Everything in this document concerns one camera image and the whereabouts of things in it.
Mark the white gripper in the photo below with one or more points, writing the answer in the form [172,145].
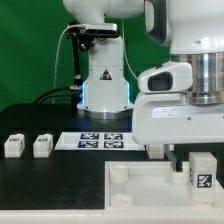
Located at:
[162,115]

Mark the white square table top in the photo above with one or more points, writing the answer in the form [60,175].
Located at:
[151,184]

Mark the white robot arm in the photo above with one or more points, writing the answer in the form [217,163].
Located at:
[192,29]

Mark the white obstacle fence bar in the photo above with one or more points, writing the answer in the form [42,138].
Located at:
[107,217]

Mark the white marker base plate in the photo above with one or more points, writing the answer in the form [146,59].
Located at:
[117,141]

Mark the black camera mount with cables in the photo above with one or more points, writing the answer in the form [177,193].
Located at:
[81,37]

